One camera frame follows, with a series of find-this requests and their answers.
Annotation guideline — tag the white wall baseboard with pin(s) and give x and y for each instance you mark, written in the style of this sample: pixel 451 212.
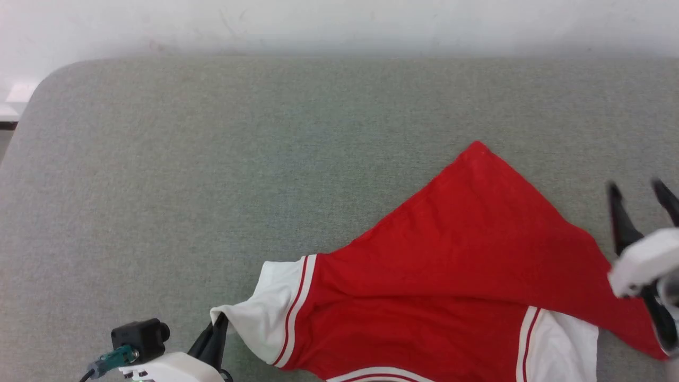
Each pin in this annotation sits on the white wall baseboard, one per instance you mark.
pixel 16 103

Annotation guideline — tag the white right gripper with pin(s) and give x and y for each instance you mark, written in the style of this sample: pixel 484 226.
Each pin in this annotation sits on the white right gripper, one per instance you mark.
pixel 644 262

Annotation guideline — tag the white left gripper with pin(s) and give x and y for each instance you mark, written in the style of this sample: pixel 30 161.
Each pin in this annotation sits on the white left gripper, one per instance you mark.
pixel 175 370

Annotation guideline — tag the grey fabric sofa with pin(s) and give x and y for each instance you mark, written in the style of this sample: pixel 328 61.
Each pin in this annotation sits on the grey fabric sofa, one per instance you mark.
pixel 212 185

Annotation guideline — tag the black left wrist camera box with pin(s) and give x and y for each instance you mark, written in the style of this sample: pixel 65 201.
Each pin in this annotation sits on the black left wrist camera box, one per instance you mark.
pixel 139 337

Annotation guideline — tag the red and white shirt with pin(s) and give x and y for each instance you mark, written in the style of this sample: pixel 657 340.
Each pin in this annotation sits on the red and white shirt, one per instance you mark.
pixel 451 265

